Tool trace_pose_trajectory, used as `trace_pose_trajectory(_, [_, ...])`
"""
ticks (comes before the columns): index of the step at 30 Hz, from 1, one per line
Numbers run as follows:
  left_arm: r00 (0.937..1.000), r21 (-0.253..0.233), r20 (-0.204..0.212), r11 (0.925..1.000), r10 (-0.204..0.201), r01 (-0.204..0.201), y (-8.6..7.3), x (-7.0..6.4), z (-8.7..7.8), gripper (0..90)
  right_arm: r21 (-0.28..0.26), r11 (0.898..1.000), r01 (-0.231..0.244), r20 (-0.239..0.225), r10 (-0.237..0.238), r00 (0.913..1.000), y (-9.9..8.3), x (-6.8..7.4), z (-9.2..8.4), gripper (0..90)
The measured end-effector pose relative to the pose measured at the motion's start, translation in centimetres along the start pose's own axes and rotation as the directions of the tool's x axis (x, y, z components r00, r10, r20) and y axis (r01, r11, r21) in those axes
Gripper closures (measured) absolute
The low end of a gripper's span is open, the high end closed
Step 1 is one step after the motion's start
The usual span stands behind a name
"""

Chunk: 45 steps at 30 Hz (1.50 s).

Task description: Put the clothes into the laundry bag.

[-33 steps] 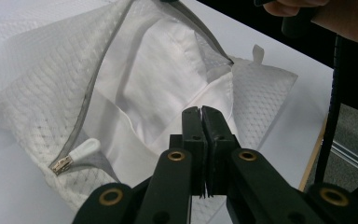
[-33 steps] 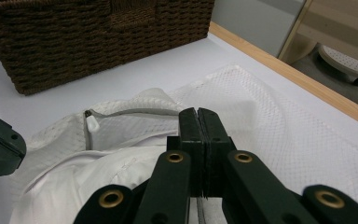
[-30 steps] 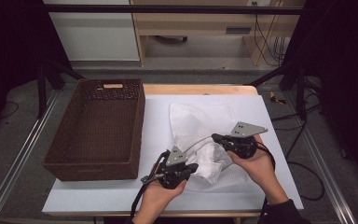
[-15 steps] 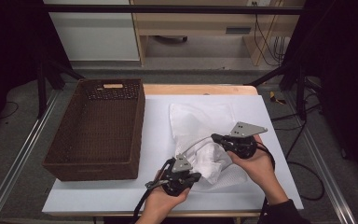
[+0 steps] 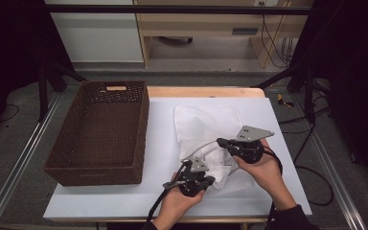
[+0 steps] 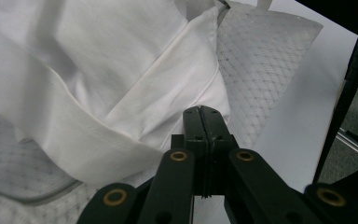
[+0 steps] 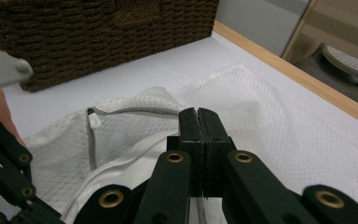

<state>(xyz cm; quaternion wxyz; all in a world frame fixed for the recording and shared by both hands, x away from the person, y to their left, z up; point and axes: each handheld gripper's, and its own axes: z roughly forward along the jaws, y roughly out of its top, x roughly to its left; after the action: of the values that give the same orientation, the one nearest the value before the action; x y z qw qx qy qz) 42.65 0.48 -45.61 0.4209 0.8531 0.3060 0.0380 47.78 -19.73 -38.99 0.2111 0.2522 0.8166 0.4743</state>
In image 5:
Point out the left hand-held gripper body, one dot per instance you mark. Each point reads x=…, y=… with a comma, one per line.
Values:
x=193, y=180

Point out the person's left hand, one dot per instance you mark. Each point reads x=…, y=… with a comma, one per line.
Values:
x=175, y=204

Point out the light wooden desk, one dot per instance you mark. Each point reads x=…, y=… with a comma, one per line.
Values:
x=201, y=27

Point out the white table mat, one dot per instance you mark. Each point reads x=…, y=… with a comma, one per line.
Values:
x=159, y=153

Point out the black horizontal bar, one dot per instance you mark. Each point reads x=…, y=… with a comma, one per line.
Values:
x=172, y=9

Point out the aluminium rail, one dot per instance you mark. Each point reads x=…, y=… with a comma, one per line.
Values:
x=332, y=169
x=19, y=163

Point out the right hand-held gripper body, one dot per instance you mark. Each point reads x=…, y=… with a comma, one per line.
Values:
x=249, y=143

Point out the yellow and black tool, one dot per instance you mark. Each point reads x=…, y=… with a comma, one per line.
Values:
x=282, y=100

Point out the person's right hand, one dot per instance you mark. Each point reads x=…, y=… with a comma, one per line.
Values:
x=266, y=174

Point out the white mesh laundry bag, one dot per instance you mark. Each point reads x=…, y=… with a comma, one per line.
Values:
x=204, y=124

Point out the black metal stand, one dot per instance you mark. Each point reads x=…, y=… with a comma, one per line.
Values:
x=49, y=86
x=308, y=92

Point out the black curtain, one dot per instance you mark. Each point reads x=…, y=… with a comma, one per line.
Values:
x=9, y=48
x=354, y=80

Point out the white cabinet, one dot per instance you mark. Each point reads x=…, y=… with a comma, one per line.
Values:
x=99, y=35

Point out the brown woven basket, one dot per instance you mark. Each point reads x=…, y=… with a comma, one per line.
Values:
x=103, y=134

